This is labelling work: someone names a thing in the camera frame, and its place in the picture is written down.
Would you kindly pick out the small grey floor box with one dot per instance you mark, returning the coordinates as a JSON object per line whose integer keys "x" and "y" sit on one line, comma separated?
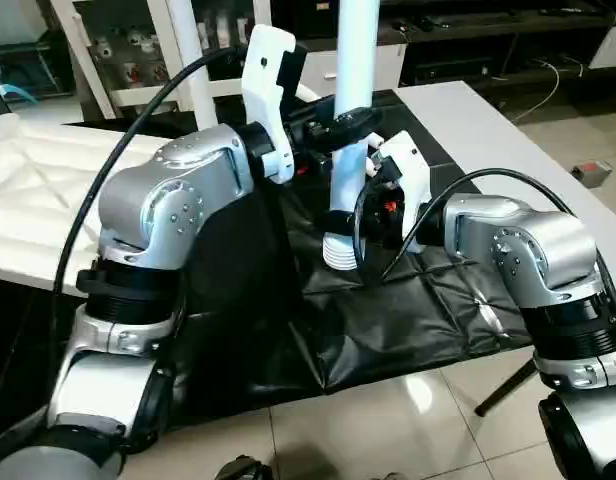
{"x": 591, "y": 172}

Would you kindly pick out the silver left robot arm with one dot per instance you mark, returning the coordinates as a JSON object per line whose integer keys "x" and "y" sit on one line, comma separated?
{"x": 158, "y": 210}

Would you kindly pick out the black metal bench leg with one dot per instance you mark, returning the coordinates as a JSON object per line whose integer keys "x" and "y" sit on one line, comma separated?
{"x": 503, "y": 390}

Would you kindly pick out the black work mat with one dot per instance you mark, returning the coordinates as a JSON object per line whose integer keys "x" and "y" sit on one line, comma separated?
{"x": 388, "y": 320}

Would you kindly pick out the white drawer unit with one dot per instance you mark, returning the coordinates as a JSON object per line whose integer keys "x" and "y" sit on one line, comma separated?
{"x": 388, "y": 65}

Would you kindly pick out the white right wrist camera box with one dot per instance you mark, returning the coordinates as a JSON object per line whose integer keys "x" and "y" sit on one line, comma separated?
{"x": 408, "y": 180}

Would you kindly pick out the white glass door cabinet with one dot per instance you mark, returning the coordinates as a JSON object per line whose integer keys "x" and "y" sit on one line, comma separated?
{"x": 128, "y": 45}

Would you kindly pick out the white plastic table top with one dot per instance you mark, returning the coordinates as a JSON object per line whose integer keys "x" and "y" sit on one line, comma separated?
{"x": 48, "y": 200}

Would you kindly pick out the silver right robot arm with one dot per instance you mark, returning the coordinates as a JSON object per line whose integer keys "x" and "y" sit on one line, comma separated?
{"x": 528, "y": 250}

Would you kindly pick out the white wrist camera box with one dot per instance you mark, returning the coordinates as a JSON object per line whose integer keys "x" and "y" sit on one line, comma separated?
{"x": 268, "y": 80}
{"x": 408, "y": 180}

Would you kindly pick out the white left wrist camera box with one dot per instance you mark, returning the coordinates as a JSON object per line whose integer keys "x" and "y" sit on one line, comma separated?
{"x": 268, "y": 80}

